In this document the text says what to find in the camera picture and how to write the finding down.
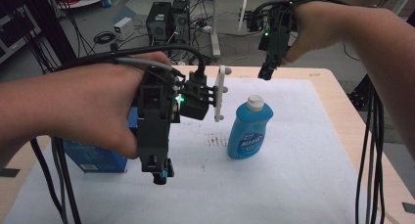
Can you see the black tape strip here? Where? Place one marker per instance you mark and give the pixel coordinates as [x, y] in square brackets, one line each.
[9, 172]
[408, 207]

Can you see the blue cardboard box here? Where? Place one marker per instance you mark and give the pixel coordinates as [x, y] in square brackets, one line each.
[94, 157]

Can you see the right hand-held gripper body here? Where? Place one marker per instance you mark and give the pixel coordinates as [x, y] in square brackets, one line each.
[277, 31]

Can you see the dark equipment rack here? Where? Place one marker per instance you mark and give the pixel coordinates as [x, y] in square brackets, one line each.
[16, 31]

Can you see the person's right hand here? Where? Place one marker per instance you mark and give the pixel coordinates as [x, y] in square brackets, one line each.
[319, 25]

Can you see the person's left hand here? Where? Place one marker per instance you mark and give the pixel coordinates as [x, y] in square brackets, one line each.
[94, 103]

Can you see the blue bottle with white cap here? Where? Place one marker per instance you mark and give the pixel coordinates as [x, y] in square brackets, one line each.
[248, 129]

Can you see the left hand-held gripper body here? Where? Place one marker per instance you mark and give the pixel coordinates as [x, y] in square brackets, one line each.
[155, 119]

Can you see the white desk leg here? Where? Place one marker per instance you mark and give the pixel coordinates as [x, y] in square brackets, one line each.
[216, 28]
[243, 12]

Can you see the black computer tower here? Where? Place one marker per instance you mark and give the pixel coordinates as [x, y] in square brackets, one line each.
[180, 20]
[158, 22]

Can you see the white device box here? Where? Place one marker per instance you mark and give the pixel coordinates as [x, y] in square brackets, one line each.
[124, 27]

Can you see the black metal stand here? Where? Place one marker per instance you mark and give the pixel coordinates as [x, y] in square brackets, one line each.
[360, 93]

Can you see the white power strip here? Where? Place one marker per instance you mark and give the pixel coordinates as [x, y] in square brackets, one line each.
[205, 29]

